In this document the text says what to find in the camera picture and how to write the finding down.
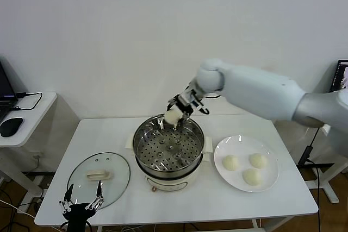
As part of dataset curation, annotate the black cable with adapter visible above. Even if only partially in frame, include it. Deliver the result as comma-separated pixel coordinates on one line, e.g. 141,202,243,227
298,127,323,192

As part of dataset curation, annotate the white steamed baozi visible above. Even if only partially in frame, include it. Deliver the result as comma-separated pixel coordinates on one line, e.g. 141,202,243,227
248,153,269,169
241,168,264,187
165,109,183,126
222,155,240,172

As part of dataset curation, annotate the cream electric cooking pot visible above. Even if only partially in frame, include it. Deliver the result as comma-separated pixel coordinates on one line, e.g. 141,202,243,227
125,145,212,193

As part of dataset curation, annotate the round white plate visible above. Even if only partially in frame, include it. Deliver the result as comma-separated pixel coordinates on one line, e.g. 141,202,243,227
213,135,279,193

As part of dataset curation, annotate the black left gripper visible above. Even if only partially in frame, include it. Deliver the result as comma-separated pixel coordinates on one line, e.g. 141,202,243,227
59,179,105,224

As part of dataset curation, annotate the black laptop cable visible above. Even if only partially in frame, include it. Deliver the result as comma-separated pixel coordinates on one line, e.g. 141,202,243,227
10,92,44,112

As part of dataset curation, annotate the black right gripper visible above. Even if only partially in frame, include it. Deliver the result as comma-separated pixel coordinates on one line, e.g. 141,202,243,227
166,95,197,130

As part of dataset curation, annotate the stainless steel steamer basket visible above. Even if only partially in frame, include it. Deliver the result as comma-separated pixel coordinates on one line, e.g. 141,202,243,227
125,115,214,174

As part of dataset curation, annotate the round glass lid cream handle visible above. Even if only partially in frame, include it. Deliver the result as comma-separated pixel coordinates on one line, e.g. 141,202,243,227
67,152,131,209

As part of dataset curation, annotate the black laptop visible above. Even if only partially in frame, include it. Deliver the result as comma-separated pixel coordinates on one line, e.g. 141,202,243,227
0,60,17,124
330,59,348,94

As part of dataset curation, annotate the black computer mouse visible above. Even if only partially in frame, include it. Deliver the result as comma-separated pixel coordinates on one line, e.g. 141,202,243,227
0,117,24,138

